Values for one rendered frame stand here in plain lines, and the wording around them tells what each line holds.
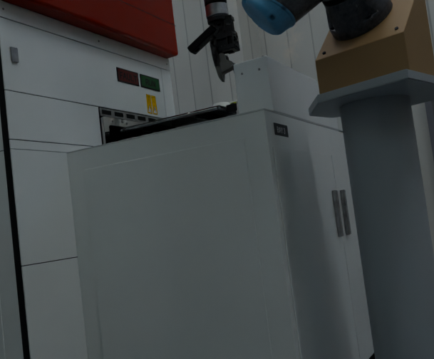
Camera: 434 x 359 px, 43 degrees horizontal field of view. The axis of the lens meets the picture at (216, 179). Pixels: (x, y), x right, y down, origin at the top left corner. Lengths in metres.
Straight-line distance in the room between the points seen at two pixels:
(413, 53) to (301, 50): 2.75
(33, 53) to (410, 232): 1.09
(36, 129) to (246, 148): 0.60
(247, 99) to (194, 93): 3.28
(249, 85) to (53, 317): 0.79
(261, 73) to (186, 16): 3.48
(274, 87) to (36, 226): 0.71
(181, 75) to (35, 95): 3.26
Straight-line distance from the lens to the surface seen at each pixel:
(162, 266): 1.46
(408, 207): 1.28
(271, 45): 4.18
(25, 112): 1.59
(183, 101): 4.77
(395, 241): 1.28
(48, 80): 1.68
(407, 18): 1.31
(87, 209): 1.61
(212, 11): 1.92
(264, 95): 1.39
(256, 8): 1.27
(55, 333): 1.58
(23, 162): 1.55
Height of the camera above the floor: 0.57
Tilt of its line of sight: 4 degrees up
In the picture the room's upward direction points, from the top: 7 degrees counter-clockwise
